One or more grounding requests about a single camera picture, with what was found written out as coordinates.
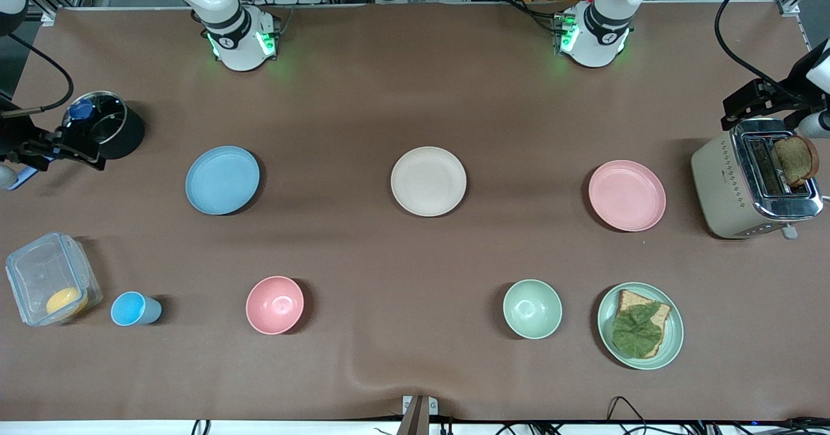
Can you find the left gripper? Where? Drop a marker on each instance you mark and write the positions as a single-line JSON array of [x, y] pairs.
[[783, 93]]

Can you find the beige chrome toaster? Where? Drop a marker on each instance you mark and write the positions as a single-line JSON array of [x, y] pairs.
[[723, 188]]

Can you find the clear plastic container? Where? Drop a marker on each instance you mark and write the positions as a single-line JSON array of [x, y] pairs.
[[39, 273]]

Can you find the beige plate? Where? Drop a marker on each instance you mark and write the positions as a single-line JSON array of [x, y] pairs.
[[428, 181]]

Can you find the brown toast slice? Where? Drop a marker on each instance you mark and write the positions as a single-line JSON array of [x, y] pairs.
[[796, 161]]

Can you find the black pot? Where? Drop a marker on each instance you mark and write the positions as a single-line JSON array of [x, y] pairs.
[[126, 138]]

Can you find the blue plate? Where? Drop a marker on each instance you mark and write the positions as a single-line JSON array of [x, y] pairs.
[[222, 180]]

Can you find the brown table cover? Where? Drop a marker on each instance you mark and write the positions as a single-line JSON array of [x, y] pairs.
[[389, 98]]

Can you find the green bowl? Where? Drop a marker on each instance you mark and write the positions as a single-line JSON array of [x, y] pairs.
[[532, 308]]

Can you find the pink bowl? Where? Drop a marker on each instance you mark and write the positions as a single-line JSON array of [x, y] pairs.
[[275, 305]]

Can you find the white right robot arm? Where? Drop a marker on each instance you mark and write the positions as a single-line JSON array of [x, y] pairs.
[[237, 39]]

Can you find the green plate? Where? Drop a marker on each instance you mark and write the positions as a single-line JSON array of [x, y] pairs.
[[671, 338]]

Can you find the metal corner bracket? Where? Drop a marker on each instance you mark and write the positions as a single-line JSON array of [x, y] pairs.
[[789, 6]]

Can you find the pink plate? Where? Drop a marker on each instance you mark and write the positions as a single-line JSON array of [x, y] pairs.
[[627, 196]]

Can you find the blue cup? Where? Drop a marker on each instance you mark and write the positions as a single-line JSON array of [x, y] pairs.
[[130, 308]]

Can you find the bread slice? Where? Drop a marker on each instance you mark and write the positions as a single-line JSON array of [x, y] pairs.
[[632, 300]]

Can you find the yellow food piece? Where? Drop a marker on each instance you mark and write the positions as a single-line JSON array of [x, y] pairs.
[[67, 301]]

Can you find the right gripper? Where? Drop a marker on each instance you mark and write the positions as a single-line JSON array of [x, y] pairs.
[[14, 141]]

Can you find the green lettuce leaf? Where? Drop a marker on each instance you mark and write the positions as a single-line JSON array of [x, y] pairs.
[[639, 331]]

